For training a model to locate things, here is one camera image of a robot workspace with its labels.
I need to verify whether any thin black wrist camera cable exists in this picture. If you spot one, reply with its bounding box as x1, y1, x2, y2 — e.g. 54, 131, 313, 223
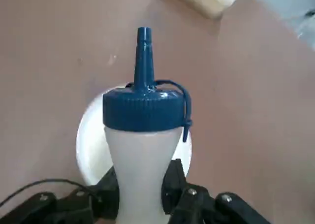
0, 179, 101, 207

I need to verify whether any white round plate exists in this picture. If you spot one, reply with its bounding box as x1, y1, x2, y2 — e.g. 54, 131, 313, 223
75, 93, 193, 187

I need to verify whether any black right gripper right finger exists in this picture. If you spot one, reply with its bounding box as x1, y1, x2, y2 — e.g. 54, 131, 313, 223
161, 159, 271, 224

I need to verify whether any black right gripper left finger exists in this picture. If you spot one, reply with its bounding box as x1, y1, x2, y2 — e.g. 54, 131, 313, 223
3, 168, 121, 224

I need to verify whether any transparent sauce bottle blue cap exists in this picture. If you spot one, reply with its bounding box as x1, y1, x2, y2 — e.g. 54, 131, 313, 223
102, 27, 194, 224

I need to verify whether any white rectangular lidded box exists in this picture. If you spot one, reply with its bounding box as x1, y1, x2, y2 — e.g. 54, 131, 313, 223
171, 0, 240, 19

